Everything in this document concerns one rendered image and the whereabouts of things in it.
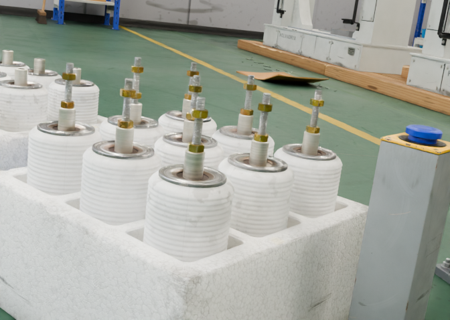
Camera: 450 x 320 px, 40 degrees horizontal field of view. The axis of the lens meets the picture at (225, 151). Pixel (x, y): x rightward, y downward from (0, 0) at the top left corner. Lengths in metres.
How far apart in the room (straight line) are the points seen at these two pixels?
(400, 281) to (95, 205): 0.37
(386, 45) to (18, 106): 3.38
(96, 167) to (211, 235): 0.16
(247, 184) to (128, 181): 0.14
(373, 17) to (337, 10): 4.01
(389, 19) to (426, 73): 0.76
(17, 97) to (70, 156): 0.33
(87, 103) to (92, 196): 0.48
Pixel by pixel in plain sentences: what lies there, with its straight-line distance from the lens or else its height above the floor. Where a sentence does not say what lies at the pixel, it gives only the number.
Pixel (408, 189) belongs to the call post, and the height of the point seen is 0.26.
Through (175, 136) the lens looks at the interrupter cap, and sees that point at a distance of 0.85.
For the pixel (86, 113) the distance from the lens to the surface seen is 1.21.
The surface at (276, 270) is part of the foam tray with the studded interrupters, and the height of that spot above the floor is 0.15.
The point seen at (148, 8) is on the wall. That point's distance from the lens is 7.29.
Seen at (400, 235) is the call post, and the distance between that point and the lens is 0.73.
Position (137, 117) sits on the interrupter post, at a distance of 0.91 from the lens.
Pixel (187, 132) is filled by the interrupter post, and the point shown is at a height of 0.27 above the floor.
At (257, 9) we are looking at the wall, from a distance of 7.72.
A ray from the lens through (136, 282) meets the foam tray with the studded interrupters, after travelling 0.66.
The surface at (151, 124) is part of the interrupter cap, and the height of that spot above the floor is 0.25.
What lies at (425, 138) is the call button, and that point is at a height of 0.32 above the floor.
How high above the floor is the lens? 0.45
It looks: 14 degrees down
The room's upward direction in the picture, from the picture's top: 7 degrees clockwise
